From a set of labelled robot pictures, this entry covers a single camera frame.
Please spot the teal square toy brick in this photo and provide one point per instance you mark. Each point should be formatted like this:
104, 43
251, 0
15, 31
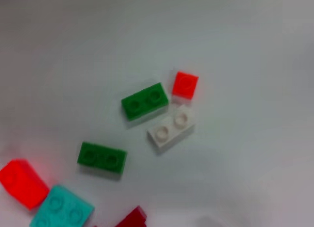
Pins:
61, 209

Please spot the white two-stud toy brick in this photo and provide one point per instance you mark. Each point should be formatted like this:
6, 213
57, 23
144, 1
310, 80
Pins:
171, 126

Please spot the dark red curved toy piece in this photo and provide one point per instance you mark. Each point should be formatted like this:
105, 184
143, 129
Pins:
133, 218

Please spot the large red toy brick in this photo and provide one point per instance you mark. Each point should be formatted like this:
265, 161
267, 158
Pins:
22, 183

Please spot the small red toy brick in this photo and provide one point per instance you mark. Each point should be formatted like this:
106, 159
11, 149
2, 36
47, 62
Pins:
185, 86

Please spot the green toy brick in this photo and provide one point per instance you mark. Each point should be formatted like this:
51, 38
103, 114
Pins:
101, 159
144, 100

